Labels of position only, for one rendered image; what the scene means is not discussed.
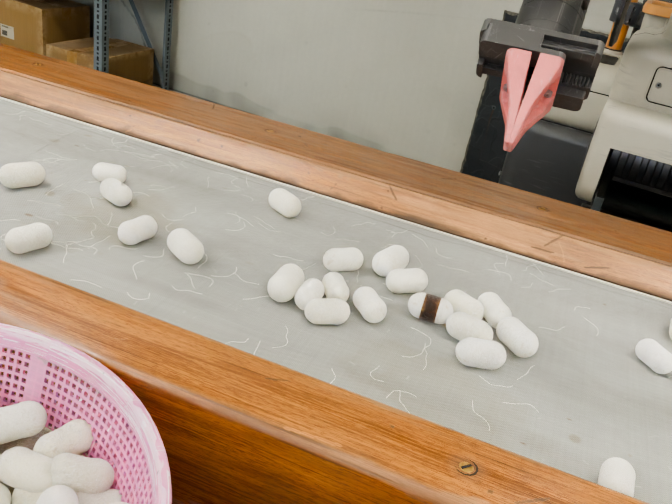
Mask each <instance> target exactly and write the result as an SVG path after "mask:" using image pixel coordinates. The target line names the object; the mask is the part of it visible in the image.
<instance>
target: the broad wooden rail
mask: <svg viewBox="0 0 672 504"><path fill-rule="evenodd" d="M0 97H3V98H6V99H9V100H12V101H16V102H19V103H22V104H26V105H29V106H32V107H35V108H39V109H42V110H45V111H48V112H52V113H55V114H58V115H62V116H65V117H68V118H71V119H75V120H78V121H81V122H85V123H88V124H91V125H94V126H98V127H101V128H104V129H107V130H111V131H114V132H117V133H121V134H124V135H127V136H130V137H134V138H137V139H140V140H143V141H147V142H150V143H153V144H157V145H160V146H163V147H166V148H170V149H173V150H176V151H180V152H183V153H186V154H189V155H193V156H196V157H199V158H202V159H206V160H209V161H212V162H216V163H219V164H222V165H225V166H229V167H232V168H235V169H239V170H242V171H245V172H248V173H252V174H255V175H258V176H261V177H265V178H268V179H271V180H275V181H278V182H281V183H284V184H288V185H291V186H294V187H298V188H301V189H304V190H307V191H311V192H314V193H317V194H320V195H324V196H327V197H330V198H334V199H337V200H340V201H343V202H347V203H350V204H353V205H357V206H360V207H363V208H366V209H370V210H373V211H376V212H379V213H383V214H386V215H389V216H393V217H396V218H399V219H402V220H406V221H409V222H412V223H416V224H419V225H422V226H425V227H429V228H432V229H435V230H438V231H442V232H445V233H448V234H452V235H455V236H458V237H461V238H465V239H468V240H471V241H475V242H478V243H481V244H484V245H488V246H491V247H494V248H497V249H501V250H504V251H507V252H511V253H514V254H517V255H520V256H524V257H527V258H530V259H534V260H537V261H540V262H543V263H547V264H550V265H553V266H556V267H560V268H563V269H566V270H570V271H573V272H576V273H579V274H583V275H586V276H589V277H593V278H596V279H599V280H602V281H606V282H609V283H612V284H615V285H619V286H622V287H625V288H629V289H632V290H635V291H638V292H642V293H645V294H648V295H652V296H655V297H658V298H661V299H665V300H668V301H671V302H672V232H669V231H666V230H662V229H659V228H655V227H652V226H648V225H645V224H641V223H637V222H634V221H630V220H627V219H623V218H620V217H616V216H613V215H609V214H605V213H602V212H598V211H595V210H591V209H588V208H584V207H581V206H577V205H573V204H570V203H566V202H563V201H559V200H556V199H552V198H549V197H545V196H541V195H538V194H534V193H531V192H527V191H524V190H520V189H517V188H513V187H510V186H506V185H502V184H499V183H495V182H492V181H488V180H485V179H481V178H478V177H474V176H470V175H467V174H463V173H460V172H456V171H453V170H449V169H446V168H442V167H438V166H435V165H431V164H428V163H424V162H421V161H417V160H414V159H410V158H406V157H403V156H399V155H396V154H392V153H387V152H383V151H380V150H377V149H374V148H371V147H367V146H364V145H360V144H357V143H353V142H350V141H346V140H343V139H339V138H335V137H332V136H328V135H325V134H321V133H318V132H314V131H311V130H307V129H303V128H300V127H296V126H293V125H289V124H286V123H282V122H279V121H275V120H271V119H268V118H264V117H261V116H257V115H254V114H250V113H247V112H243V111H240V110H236V109H232V108H229V107H225V106H222V105H218V104H215V103H211V102H208V101H204V100H200V99H197V98H193V97H190V96H186V95H183V94H179V93H176V92H172V91H168V90H165V89H161V88H158V87H154V86H151V85H147V84H144V83H140V82H137V81H133V80H129V79H126V78H122V77H119V76H115V75H112V74H108V73H105V72H101V71H97V70H94V69H90V68H87V67H83V66H80V65H76V64H73V63H69V62H66V61H62V60H58V59H55V58H51V57H48V56H44V55H41V54H37V53H34V52H30V51H26V50H23V49H19V48H16V47H12V46H9V45H5V44H2V43H0Z"/></svg>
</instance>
